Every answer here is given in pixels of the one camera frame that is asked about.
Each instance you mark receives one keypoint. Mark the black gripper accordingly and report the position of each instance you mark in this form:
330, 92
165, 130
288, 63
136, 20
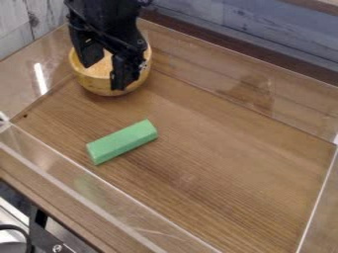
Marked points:
104, 25

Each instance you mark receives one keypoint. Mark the black metal table bracket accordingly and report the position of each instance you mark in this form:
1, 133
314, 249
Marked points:
44, 242

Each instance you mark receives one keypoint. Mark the green rectangular block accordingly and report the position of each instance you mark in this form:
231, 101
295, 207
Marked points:
121, 141

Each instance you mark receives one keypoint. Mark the brown wooden bowl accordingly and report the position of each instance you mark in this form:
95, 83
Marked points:
93, 78

